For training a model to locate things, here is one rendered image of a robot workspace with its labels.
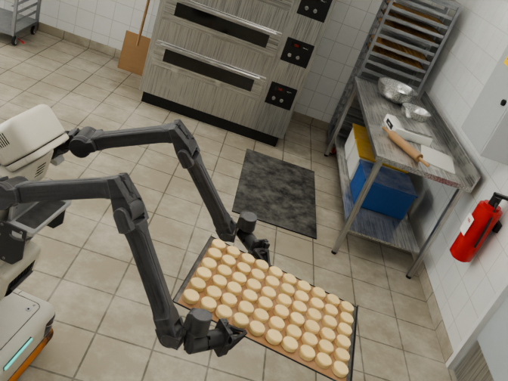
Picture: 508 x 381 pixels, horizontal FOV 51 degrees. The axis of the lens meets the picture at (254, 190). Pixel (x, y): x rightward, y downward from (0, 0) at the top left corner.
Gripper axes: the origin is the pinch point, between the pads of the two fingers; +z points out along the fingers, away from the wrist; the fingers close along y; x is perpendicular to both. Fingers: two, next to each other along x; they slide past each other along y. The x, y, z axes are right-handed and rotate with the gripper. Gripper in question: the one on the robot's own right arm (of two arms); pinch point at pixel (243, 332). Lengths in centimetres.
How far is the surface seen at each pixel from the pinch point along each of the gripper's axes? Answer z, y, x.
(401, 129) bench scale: 239, -2, 155
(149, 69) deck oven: 133, -70, 368
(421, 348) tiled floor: 198, -95, 29
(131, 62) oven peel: 149, -96, 445
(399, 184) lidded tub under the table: 261, -47, 145
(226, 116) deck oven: 200, -86, 317
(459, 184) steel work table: 240, -8, 90
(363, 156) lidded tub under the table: 260, -48, 190
